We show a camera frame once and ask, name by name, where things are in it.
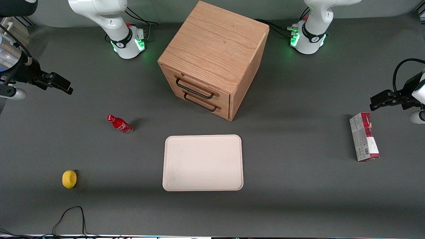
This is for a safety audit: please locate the wooden drawer with long handle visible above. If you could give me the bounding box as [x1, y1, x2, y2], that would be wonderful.
[161, 64, 231, 107]

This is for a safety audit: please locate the beige plastic bin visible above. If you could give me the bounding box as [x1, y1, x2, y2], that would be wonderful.
[0, 16, 31, 47]

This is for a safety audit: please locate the grey and red carton box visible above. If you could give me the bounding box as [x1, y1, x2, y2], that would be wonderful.
[349, 112, 381, 162]

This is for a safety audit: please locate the black right arm base cable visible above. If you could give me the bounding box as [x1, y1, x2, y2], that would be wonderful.
[105, 6, 159, 43]

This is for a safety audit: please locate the black left arm base cable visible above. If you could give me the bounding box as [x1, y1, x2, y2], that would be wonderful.
[255, 7, 311, 38]

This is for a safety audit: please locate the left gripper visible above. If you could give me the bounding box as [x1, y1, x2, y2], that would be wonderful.
[370, 71, 425, 124]

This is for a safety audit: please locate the oak wooden drawer cabinet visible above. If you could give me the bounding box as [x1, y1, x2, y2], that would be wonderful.
[157, 0, 270, 121]

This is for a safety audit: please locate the thin black looped table cable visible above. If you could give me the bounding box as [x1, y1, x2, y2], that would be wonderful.
[0, 206, 110, 238]

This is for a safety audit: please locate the wooden drawer with short handle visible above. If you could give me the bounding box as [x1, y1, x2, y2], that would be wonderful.
[171, 87, 230, 120]

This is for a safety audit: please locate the long black wire drawer handle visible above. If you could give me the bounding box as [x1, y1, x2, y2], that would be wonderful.
[175, 77, 216, 100]

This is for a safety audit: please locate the red soda bottle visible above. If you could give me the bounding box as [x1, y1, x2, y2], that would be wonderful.
[106, 114, 134, 135]

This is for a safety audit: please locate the black aluminium frame rail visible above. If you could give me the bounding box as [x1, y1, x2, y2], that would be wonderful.
[13, 15, 35, 28]

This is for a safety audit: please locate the yellow lemon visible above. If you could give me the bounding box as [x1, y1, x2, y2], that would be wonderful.
[62, 170, 78, 189]

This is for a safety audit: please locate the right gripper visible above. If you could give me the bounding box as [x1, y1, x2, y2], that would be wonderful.
[0, 57, 74, 100]

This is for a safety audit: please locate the short black wire drawer handle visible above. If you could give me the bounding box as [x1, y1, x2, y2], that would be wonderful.
[183, 92, 218, 113]

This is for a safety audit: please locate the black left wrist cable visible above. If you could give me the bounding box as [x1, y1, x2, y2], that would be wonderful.
[392, 58, 425, 94]

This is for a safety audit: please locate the beige rectangular tray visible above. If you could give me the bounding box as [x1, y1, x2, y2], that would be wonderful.
[162, 134, 244, 192]

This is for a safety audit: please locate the black arm base cable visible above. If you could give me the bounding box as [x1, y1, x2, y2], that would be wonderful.
[255, 7, 311, 38]
[105, 6, 159, 43]

